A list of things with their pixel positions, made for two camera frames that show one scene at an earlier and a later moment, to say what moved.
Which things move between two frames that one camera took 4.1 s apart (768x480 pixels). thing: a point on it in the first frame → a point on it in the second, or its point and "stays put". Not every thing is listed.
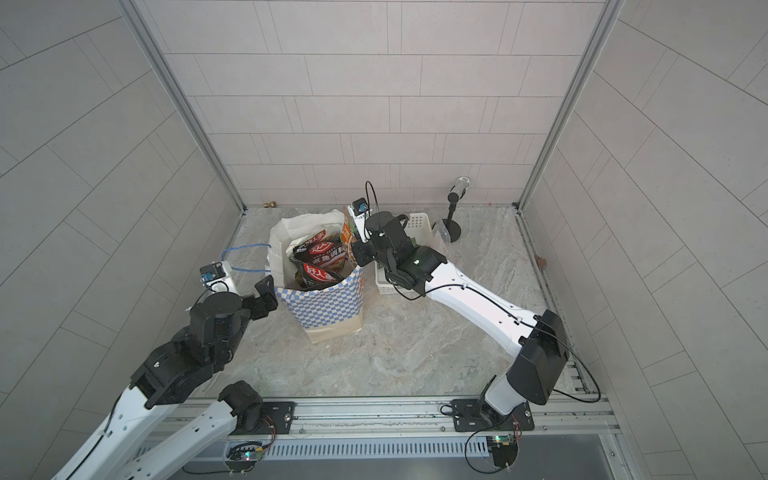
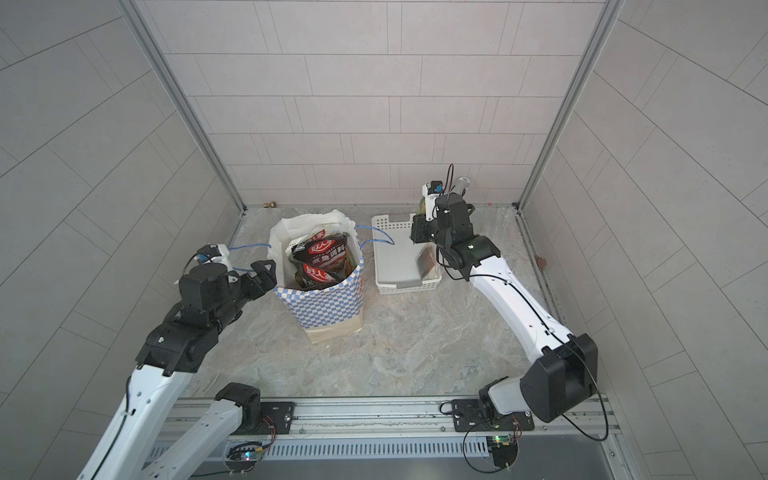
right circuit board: (504, 448) stays put
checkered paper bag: (324, 312) stays put
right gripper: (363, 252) → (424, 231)
